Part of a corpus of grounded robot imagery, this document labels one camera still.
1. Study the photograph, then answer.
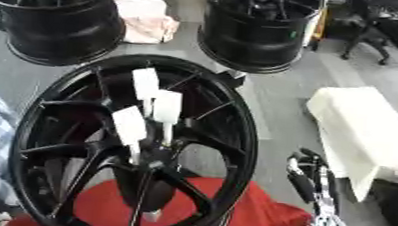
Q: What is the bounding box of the pale pink cloth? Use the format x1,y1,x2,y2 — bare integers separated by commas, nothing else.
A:
109,0,185,48

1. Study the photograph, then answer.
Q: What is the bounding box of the white covered box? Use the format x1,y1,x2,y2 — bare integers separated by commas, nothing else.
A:
298,81,398,205

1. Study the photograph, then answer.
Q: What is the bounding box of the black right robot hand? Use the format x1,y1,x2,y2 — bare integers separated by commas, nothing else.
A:
281,146,346,217

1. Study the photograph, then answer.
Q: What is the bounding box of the black spoked wheel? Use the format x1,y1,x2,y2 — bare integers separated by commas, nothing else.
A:
3,44,268,226

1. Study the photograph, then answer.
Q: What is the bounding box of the black wheel rim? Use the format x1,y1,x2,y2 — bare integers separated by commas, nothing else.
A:
193,0,326,78
0,0,130,72

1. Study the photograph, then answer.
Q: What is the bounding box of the black office chair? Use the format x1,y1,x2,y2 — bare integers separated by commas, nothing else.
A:
320,0,398,68

